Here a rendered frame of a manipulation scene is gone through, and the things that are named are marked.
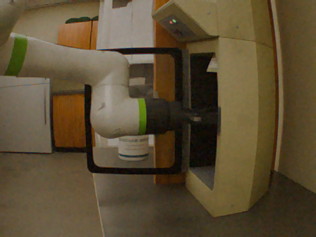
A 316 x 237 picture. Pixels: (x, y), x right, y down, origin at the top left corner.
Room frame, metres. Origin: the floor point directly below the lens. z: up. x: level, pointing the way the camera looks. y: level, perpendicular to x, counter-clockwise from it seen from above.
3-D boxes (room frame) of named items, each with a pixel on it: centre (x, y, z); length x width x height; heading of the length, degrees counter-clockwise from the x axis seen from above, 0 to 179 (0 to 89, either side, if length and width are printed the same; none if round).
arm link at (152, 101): (1.01, 0.01, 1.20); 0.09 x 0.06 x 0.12; 11
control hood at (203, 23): (1.04, -0.06, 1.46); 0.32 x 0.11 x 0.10; 11
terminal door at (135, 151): (1.19, 0.08, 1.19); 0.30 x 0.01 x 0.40; 93
